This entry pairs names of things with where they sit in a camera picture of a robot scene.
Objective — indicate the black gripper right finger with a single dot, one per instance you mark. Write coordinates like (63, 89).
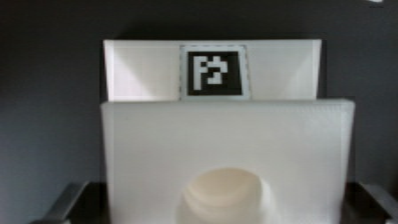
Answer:
(371, 206)

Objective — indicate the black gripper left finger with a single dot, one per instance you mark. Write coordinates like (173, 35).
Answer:
(81, 206)

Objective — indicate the white lamp base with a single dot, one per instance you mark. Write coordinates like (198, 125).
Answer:
(227, 142)

